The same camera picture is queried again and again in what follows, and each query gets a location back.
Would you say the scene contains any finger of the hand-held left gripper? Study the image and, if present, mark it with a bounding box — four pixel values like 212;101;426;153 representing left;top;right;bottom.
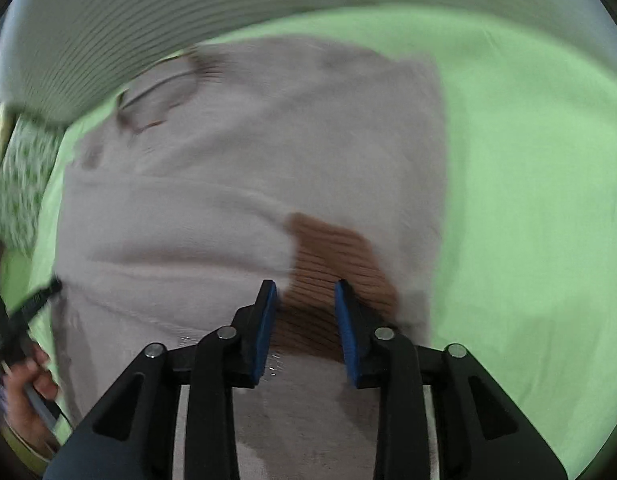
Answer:
11;279;64;334

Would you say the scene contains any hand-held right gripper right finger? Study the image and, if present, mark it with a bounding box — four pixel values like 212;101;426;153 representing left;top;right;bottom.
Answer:
334;279;569;480

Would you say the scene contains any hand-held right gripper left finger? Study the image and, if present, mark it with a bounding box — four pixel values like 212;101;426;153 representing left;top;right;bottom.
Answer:
42;279;280;480

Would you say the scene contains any grey sweater with brown cuffs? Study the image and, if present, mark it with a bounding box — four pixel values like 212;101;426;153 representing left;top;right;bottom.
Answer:
51;35;449;480

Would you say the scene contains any person's left hand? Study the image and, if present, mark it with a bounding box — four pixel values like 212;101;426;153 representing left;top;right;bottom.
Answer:
3;347;64;457

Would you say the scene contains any green checked pillow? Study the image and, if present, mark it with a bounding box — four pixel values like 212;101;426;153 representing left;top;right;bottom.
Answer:
0;109;65;257

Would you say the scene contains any striped grey pillow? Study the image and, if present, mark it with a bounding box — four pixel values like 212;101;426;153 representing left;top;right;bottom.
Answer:
0;0;617;127

